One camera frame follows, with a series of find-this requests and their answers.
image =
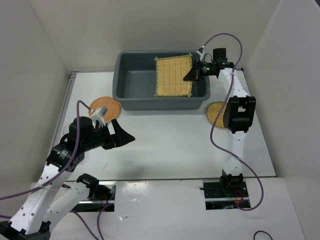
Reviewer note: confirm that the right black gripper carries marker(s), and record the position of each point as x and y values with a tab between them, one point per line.
194	74

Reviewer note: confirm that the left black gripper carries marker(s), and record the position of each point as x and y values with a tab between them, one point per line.
120	138

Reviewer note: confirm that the square bamboo mat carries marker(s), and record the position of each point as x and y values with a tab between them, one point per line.
170	73

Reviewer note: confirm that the orange round woven tray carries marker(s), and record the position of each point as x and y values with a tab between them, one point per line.
113	107

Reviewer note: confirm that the green-rimmed round bamboo tray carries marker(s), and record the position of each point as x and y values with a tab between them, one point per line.
212	111

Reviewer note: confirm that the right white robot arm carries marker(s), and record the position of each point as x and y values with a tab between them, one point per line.
237	117

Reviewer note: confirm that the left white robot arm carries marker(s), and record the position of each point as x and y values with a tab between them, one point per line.
41	212

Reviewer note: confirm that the grey plastic bin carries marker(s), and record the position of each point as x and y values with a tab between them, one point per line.
134	83

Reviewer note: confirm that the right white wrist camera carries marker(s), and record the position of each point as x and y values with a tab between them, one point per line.
200	51

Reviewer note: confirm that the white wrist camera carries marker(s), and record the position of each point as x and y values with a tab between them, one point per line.
200	51
98	115

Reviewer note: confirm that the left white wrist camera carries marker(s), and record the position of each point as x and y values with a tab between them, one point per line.
98	115

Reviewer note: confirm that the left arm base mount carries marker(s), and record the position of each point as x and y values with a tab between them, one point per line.
103	200

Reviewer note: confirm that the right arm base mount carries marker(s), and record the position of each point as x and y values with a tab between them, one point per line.
218	198

